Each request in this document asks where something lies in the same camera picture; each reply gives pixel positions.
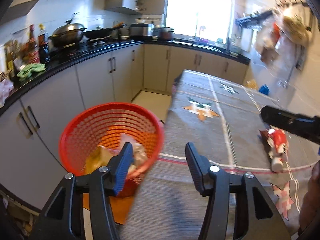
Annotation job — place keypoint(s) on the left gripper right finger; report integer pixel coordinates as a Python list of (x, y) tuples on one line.
[(256, 216)]

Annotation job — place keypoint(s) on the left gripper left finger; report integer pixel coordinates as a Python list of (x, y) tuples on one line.
[(62, 215)]

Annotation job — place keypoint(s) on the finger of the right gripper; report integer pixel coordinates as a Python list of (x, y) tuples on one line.
[(301, 125)]

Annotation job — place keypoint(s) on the red snack package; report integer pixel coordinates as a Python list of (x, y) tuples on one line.
[(276, 146)]

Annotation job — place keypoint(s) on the yellow round container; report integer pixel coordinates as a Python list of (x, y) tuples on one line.
[(99, 157)]

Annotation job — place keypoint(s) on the white cloth glove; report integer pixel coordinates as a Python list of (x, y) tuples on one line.
[(139, 152)]

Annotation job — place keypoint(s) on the person's right hand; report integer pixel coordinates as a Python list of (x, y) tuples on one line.
[(311, 199)]

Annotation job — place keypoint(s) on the blue plastic bag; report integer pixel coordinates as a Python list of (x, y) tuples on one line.
[(264, 90)]

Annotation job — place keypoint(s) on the orange stool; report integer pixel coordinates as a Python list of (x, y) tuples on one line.
[(120, 208)]

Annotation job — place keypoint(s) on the yellow plastic bag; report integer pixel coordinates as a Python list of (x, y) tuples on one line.
[(252, 84)]

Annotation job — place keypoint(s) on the grey patterned tablecloth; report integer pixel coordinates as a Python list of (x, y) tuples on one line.
[(223, 121)]

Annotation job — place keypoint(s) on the red plastic mesh basket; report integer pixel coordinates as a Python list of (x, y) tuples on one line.
[(104, 125)]

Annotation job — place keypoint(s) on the hanging plastic bags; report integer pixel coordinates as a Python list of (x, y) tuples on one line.
[(284, 37)]

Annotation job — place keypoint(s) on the clear plastic bag on counter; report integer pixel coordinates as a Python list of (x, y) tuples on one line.
[(6, 86)]

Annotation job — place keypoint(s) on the green cloth rag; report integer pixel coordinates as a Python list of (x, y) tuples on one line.
[(28, 70)]

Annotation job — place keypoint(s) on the red label sauce bottle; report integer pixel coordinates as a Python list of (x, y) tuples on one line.
[(33, 51)]

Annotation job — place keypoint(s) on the dark cooking pot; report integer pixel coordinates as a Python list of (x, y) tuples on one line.
[(165, 33)]

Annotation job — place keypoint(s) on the dark soy sauce bottle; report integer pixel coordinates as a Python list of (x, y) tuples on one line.
[(43, 45)]

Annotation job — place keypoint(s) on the steel wok with lid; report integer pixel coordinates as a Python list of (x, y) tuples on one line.
[(70, 33)]

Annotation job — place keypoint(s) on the black frying pan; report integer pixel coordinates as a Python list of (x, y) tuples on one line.
[(102, 32)]

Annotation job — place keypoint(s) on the silver rice cooker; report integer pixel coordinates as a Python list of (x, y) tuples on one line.
[(141, 30)]

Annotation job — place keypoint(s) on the black wall rack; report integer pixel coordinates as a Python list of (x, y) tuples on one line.
[(253, 20)]

